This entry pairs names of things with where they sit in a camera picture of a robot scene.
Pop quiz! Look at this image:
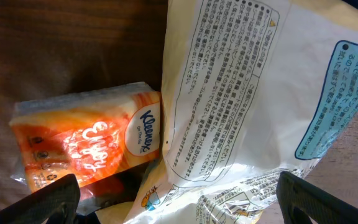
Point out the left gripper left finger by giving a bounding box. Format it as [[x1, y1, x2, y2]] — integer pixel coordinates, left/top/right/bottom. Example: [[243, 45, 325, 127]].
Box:
[[0, 174, 80, 224]]

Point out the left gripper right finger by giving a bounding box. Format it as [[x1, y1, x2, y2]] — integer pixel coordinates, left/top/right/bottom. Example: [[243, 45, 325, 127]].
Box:
[[276, 171, 358, 224]]

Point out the small orange box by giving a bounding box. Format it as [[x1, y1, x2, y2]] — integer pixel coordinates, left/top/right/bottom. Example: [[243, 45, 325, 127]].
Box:
[[9, 82, 161, 191]]

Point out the cream blue chips bag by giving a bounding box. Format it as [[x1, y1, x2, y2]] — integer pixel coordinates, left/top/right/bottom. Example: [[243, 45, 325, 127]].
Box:
[[125, 0, 358, 223]]

